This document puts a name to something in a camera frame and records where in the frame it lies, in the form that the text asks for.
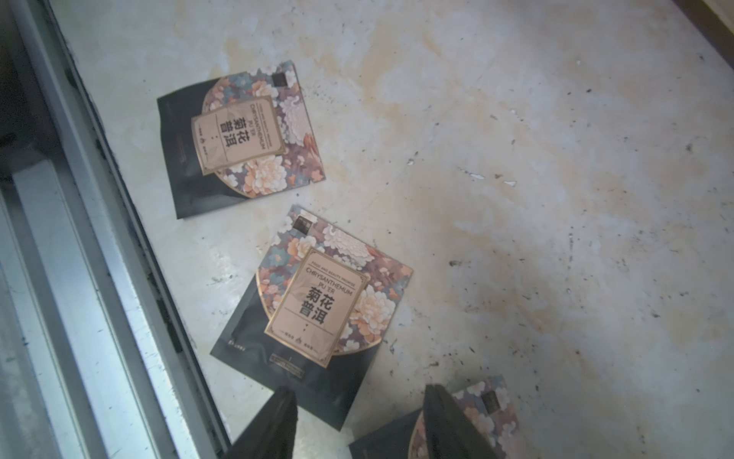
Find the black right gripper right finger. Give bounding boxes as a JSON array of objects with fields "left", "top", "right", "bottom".
[{"left": 422, "top": 384, "right": 497, "bottom": 459}]

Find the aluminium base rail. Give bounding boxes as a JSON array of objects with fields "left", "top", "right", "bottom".
[{"left": 1, "top": 1, "right": 231, "bottom": 458}]

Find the black floral tea bag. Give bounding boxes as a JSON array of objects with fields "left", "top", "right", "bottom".
[
  {"left": 157, "top": 60, "right": 326, "bottom": 219},
  {"left": 349, "top": 375, "right": 528, "bottom": 458},
  {"left": 210, "top": 205, "right": 414, "bottom": 430}
]

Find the black floral tea bag leftmost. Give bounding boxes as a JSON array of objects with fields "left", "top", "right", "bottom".
[{"left": 157, "top": 60, "right": 326, "bottom": 219}]

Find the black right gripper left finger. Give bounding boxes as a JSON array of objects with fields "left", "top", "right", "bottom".
[{"left": 224, "top": 386, "right": 298, "bottom": 459}]

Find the wooden two-tier shelf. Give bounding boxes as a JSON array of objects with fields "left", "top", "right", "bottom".
[{"left": 673, "top": 0, "right": 733, "bottom": 66}]

